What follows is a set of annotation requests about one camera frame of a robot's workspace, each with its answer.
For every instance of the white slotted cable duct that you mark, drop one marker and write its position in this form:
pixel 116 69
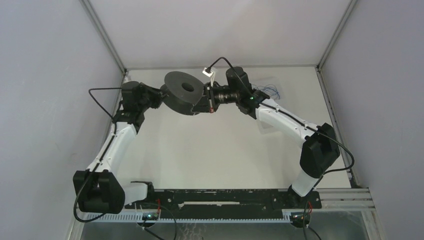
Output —
pixel 153 217

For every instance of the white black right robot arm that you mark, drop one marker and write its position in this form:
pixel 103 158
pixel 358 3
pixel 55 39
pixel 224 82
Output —
pixel 319 148

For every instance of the clear plastic two-compartment tray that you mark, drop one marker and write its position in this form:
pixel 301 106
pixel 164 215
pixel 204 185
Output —
pixel 272 87

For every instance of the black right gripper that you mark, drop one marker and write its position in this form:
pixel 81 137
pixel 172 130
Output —
pixel 207 103

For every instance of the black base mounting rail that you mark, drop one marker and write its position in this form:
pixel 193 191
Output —
pixel 225 203

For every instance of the dark grey perforated spool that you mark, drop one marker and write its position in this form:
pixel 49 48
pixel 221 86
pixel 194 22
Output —
pixel 181 92

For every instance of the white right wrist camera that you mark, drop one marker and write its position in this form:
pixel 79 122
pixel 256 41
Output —
pixel 210 72

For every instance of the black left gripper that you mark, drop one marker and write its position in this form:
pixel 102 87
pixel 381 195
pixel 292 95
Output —
pixel 157 95

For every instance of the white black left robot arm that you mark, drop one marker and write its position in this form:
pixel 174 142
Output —
pixel 97 188

